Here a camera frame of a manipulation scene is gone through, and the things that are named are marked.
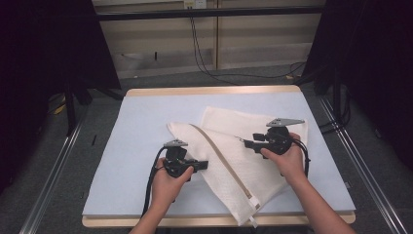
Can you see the metal floor rail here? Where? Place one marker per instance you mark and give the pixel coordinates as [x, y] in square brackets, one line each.
[363, 169]
[52, 178]

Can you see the person's left hand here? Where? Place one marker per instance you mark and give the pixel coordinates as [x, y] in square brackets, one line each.
[167, 191]

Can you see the person's right hand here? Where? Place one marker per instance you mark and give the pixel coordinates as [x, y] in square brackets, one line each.
[292, 164]

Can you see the white zippered cloth cover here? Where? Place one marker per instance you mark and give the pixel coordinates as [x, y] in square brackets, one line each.
[227, 130]

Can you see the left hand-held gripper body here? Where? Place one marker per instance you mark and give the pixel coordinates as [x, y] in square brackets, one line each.
[177, 162]

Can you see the black metal stand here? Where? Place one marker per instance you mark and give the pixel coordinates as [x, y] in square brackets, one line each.
[69, 107]
[336, 91]

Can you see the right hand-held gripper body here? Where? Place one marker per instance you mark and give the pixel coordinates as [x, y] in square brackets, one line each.
[277, 141]

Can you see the light blue table mat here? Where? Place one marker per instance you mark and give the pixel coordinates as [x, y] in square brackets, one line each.
[142, 136]

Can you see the black horizontal bar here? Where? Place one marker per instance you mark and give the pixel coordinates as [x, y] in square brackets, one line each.
[211, 13]

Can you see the white wall outlet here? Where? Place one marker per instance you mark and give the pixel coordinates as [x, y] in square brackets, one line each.
[195, 3]

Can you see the dark curtain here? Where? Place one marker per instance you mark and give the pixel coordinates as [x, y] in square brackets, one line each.
[39, 65]
[376, 65]

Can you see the yellow floor tape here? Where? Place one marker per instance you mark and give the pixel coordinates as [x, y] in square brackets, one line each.
[60, 109]

